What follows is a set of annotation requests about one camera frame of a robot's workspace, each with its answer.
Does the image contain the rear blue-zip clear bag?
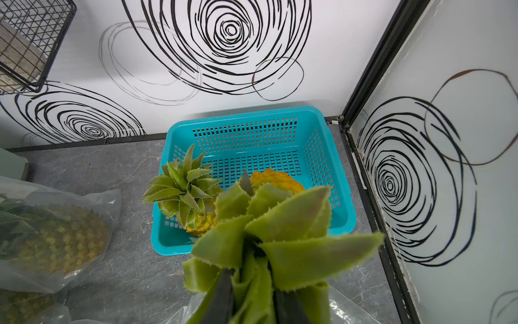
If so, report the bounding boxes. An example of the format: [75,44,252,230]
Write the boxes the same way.
[1,177,121,293]

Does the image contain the teal plastic basket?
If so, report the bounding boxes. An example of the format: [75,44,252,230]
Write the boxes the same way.
[161,106,357,236]

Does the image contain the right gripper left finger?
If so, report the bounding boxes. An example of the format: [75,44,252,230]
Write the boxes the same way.
[200,269,234,323]

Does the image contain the mint green toaster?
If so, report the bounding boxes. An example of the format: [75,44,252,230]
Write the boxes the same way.
[0,148,29,181]

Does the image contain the clear zip-top bag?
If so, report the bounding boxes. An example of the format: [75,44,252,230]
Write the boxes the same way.
[162,287,379,324]
[1,289,102,323]

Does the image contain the black wire wall basket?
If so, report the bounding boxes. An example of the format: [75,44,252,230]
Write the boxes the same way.
[1,0,77,95]

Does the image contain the yellow pineapple green crown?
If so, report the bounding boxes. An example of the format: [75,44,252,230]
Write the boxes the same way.
[142,145,223,236]

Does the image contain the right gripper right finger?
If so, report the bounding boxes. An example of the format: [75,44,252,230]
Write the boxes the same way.
[273,290,310,324]

